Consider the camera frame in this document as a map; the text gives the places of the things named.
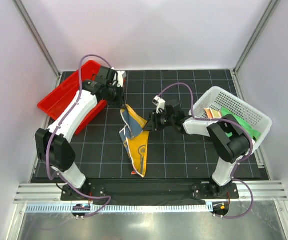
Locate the red plastic tray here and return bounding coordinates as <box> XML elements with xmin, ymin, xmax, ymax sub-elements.
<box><xmin>37</xmin><ymin>60</ymin><xmax>107</xmax><ymax>135</ymax></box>

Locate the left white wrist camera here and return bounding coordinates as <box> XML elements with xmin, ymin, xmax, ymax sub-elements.
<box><xmin>116</xmin><ymin>70</ymin><xmax>127</xmax><ymax>88</ymax></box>

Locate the green towel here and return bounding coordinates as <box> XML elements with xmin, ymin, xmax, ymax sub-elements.
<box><xmin>220</xmin><ymin>107</ymin><xmax>261</xmax><ymax>142</ymax></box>

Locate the aluminium frame rail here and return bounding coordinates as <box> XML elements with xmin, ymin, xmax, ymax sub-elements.
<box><xmin>13</xmin><ymin>180</ymin><xmax>287</xmax><ymax>204</ymax></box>

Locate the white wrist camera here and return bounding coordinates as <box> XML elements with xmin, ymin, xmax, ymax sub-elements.
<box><xmin>116</xmin><ymin>70</ymin><xmax>127</xmax><ymax>88</ymax></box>
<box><xmin>152</xmin><ymin>95</ymin><xmax>165</xmax><ymax>113</ymax></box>

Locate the slotted cable duct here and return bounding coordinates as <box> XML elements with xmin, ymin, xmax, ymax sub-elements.
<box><xmin>25</xmin><ymin>202</ymin><xmax>213</xmax><ymax>214</ymax></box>

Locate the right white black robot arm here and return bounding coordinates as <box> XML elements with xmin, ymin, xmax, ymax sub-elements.
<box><xmin>143</xmin><ymin>96</ymin><xmax>253</xmax><ymax>198</ymax></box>

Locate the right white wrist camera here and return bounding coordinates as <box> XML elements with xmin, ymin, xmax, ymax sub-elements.
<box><xmin>152</xmin><ymin>95</ymin><xmax>165</xmax><ymax>113</ymax></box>

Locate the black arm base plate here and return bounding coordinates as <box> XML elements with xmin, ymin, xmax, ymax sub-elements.
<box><xmin>60</xmin><ymin>177</ymin><xmax>240</xmax><ymax>206</ymax></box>

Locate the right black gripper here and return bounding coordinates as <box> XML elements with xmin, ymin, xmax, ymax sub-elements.
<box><xmin>143</xmin><ymin>109</ymin><xmax>175</xmax><ymax>132</ymax></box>

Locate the yellow blue hello towel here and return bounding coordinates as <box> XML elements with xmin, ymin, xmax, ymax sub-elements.
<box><xmin>119</xmin><ymin>104</ymin><xmax>149</xmax><ymax>178</ymax></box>

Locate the white perforated plastic basket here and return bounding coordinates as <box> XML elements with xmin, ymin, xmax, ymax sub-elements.
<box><xmin>189</xmin><ymin>86</ymin><xmax>272</xmax><ymax>151</ymax></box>

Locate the orange beige towel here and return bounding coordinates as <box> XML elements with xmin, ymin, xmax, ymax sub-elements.
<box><xmin>204</xmin><ymin>108</ymin><xmax>222</xmax><ymax>119</ymax></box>

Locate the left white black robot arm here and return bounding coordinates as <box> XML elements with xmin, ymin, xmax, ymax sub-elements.
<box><xmin>35</xmin><ymin>66</ymin><xmax>126</xmax><ymax>200</ymax></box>

